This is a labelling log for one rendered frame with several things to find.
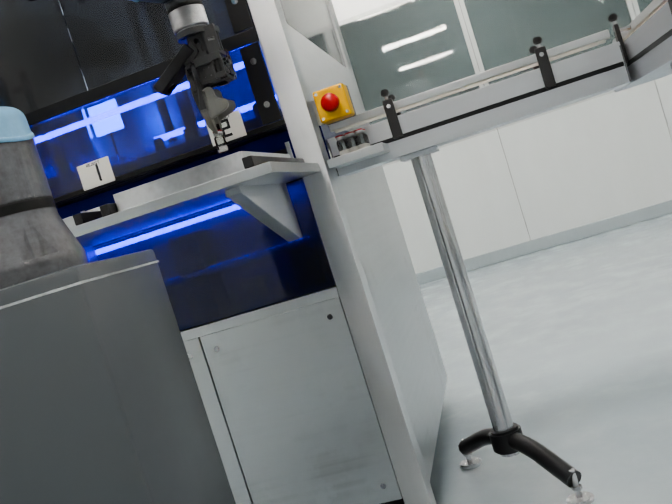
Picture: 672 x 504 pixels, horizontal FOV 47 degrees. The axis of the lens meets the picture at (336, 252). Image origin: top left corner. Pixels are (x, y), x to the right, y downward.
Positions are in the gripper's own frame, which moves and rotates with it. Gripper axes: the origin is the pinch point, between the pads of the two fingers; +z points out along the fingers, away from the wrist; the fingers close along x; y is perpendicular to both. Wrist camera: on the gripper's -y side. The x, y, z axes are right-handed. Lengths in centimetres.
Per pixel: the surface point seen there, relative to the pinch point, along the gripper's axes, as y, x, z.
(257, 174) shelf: 12.9, -24.0, 13.8
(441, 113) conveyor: 44, 27, 10
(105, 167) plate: -33.6, 15.7, -2.4
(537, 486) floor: 40, 28, 100
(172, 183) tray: -3.5, -21.5, 10.2
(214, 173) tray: 4.7, -21.6, 11.0
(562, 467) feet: 47, 16, 92
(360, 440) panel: 5, 16, 76
